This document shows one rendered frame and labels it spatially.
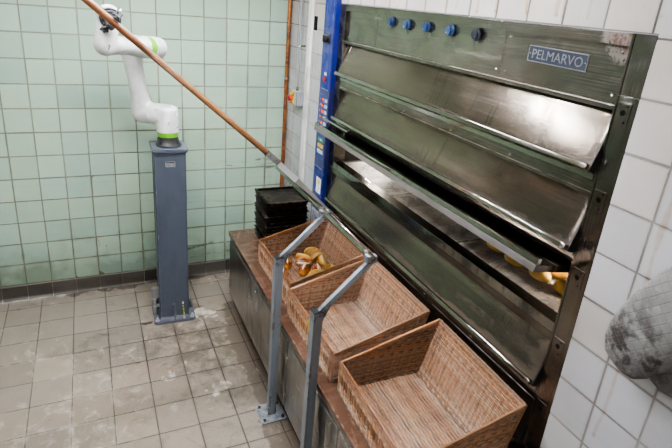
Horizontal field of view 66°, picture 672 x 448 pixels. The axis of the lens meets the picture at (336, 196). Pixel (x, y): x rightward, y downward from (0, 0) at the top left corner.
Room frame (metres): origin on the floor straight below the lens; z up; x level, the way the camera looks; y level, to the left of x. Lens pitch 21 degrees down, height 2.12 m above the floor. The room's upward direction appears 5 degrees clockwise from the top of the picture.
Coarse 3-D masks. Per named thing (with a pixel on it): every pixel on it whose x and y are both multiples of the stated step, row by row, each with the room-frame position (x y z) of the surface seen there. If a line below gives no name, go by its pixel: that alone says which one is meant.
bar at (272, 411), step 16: (304, 192) 2.53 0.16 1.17; (320, 208) 2.33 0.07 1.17; (336, 224) 2.16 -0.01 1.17; (352, 240) 2.01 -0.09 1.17; (288, 256) 2.24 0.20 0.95; (368, 256) 1.87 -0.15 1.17; (272, 288) 2.22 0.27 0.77; (272, 304) 2.21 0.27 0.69; (272, 320) 2.20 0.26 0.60; (320, 320) 1.78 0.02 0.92; (272, 336) 2.19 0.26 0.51; (320, 336) 1.78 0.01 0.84; (272, 352) 2.20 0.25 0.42; (272, 368) 2.20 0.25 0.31; (272, 384) 2.20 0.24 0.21; (272, 400) 2.20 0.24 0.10; (304, 400) 1.79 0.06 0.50; (272, 416) 2.19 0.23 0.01; (304, 416) 1.78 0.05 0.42; (304, 432) 1.76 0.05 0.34
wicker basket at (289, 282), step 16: (304, 224) 2.96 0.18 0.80; (320, 224) 3.01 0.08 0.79; (272, 240) 2.87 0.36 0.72; (288, 240) 2.91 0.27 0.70; (304, 240) 2.96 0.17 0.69; (320, 240) 3.01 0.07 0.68; (336, 240) 2.88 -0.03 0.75; (272, 256) 2.87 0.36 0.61; (336, 256) 2.81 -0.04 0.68; (352, 256) 2.68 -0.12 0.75; (272, 272) 2.61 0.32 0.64; (288, 272) 2.72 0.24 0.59; (320, 272) 2.42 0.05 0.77; (288, 288) 2.37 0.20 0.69
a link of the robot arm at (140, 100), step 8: (128, 56) 2.97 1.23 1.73; (128, 64) 2.99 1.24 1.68; (136, 64) 3.00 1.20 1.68; (128, 72) 3.01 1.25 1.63; (136, 72) 3.01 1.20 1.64; (128, 80) 3.03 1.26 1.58; (136, 80) 3.02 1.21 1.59; (144, 80) 3.06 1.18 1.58; (136, 88) 3.03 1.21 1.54; (144, 88) 3.06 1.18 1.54; (136, 96) 3.03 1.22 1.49; (144, 96) 3.05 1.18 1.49; (136, 104) 3.04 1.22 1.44; (144, 104) 3.05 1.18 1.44; (136, 112) 3.05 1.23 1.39; (144, 112) 3.04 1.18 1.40; (136, 120) 3.08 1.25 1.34; (144, 120) 3.05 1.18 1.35
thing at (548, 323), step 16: (352, 176) 2.86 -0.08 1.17; (368, 192) 2.68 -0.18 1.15; (384, 192) 2.62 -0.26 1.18; (400, 208) 2.41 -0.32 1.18; (416, 224) 2.25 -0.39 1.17; (432, 240) 2.12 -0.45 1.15; (448, 240) 2.07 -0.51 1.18; (464, 256) 1.93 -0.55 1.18; (480, 272) 1.83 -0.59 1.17; (496, 272) 1.81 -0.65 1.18; (496, 288) 1.74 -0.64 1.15; (512, 288) 1.70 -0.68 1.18; (528, 304) 1.60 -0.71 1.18; (544, 304) 1.60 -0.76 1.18; (544, 320) 1.53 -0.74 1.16
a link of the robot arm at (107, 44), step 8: (96, 32) 2.53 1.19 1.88; (96, 40) 2.52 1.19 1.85; (104, 40) 2.52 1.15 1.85; (112, 40) 2.54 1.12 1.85; (120, 40) 2.61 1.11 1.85; (128, 40) 2.69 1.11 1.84; (144, 40) 2.82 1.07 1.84; (96, 48) 2.52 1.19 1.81; (104, 48) 2.52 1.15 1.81; (112, 48) 2.54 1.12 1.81; (120, 48) 2.60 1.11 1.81; (128, 48) 2.67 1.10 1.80; (136, 48) 2.73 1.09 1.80; (136, 56) 2.79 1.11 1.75; (144, 56) 2.83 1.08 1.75
